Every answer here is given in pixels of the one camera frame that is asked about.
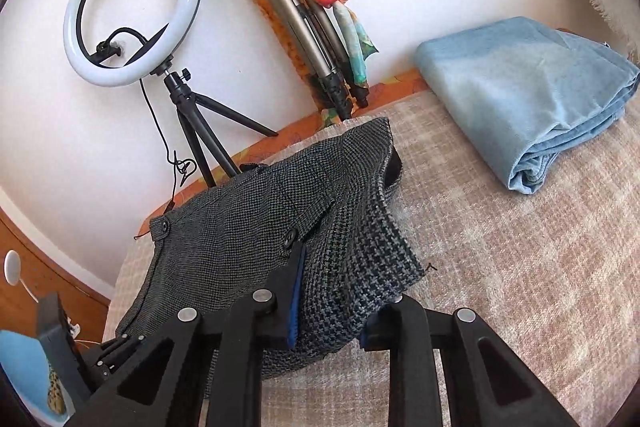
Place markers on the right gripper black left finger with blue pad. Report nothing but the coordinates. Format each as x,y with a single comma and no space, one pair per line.
202,367

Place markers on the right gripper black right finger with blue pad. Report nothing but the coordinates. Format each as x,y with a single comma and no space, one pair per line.
487,384

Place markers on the grey houndstooth pants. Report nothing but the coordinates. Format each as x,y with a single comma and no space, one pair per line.
332,197

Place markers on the wooden door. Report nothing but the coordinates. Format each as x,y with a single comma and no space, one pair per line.
84,306

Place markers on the light blue chair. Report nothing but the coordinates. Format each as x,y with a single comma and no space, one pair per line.
31,376

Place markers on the white clip lamp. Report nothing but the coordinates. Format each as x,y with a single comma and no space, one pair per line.
15,271

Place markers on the pink checked bed blanket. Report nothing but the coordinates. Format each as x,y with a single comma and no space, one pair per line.
555,274

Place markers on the black mini tripod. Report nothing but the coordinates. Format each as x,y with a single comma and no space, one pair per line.
197,130

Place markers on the folded light blue jeans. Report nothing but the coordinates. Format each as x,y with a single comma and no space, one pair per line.
523,93

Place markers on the orange floral bed sheet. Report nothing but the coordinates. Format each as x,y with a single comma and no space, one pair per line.
383,93

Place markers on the folded silver black tripod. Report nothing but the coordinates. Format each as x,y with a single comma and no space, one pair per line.
318,44

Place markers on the white ring light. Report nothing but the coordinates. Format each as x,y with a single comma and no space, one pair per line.
113,43

